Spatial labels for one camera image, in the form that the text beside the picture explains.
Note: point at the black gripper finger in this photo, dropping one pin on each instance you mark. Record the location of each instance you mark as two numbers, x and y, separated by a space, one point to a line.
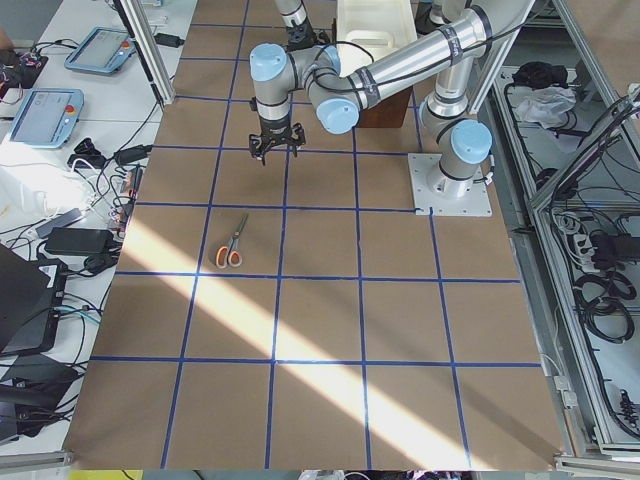
298 140
258 149

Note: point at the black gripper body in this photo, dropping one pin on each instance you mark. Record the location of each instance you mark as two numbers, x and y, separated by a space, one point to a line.
274 129
300 36

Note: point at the grey scissors orange handles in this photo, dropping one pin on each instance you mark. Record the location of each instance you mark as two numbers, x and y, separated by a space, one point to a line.
228 255

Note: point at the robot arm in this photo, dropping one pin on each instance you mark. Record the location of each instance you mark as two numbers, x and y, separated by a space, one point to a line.
293 13
466 33

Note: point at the dark wooden drawer cabinet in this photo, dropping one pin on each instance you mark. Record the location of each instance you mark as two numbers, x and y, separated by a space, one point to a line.
389 113

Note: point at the white plastic tray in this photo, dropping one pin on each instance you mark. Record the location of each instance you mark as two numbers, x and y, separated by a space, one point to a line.
384 23

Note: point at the black power adapter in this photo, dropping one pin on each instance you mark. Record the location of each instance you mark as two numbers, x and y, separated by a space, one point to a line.
169 40

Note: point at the teach pendant far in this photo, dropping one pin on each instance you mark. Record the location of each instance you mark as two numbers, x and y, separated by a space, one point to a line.
102 52

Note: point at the teach pendant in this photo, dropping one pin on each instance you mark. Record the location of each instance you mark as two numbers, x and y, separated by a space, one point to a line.
102 52
46 118

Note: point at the teach pendant near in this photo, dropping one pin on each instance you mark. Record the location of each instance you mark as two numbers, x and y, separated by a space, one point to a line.
46 118

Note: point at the black laptop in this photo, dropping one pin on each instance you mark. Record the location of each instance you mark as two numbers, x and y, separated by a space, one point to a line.
31 293

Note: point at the aluminium frame post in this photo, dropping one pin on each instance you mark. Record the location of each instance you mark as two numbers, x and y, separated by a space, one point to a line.
135 21

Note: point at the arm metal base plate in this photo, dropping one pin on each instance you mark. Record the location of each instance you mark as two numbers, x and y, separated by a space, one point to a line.
436 194

